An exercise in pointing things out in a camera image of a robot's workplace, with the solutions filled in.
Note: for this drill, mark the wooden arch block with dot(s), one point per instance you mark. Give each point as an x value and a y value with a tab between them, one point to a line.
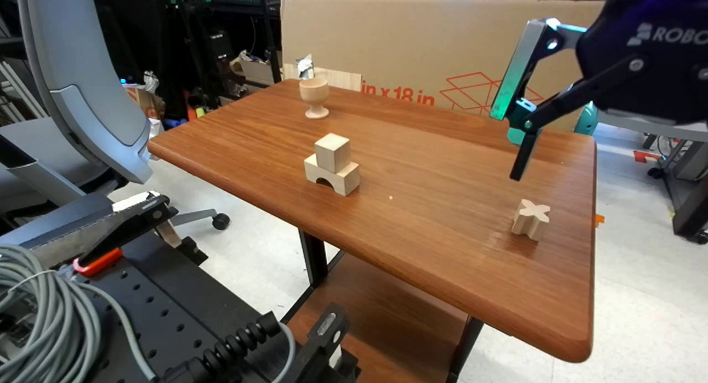
345	181

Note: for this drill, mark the grey office chair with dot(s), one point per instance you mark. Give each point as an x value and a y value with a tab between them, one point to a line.
83	78

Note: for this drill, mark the black storage shelf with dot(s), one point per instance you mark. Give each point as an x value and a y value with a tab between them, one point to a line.
221	34

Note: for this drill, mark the wooden goblet toy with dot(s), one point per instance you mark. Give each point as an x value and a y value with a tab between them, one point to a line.
315	89

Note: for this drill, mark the wooden cube block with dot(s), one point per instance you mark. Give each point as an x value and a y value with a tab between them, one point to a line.
332	153

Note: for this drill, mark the orange clip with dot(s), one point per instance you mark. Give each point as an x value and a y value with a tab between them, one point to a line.
599	220

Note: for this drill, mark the small open cardboard box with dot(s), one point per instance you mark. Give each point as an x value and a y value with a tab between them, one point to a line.
257	70

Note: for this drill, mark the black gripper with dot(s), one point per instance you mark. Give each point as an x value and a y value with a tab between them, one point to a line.
652	78

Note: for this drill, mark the large cardboard box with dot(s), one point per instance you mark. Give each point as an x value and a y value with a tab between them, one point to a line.
420	40

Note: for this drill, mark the grey table with black legs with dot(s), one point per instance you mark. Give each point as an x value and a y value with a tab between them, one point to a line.
686	167

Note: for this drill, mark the crumpled silver wrapper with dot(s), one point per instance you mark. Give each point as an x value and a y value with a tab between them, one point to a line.
305	66

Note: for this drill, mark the cardboard box with orange print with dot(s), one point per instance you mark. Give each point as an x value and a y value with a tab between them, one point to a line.
145	102

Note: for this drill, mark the wooden cross block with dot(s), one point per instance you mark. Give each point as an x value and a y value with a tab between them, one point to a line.
531	220

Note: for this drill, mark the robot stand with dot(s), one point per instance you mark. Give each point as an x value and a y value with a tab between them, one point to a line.
166	316

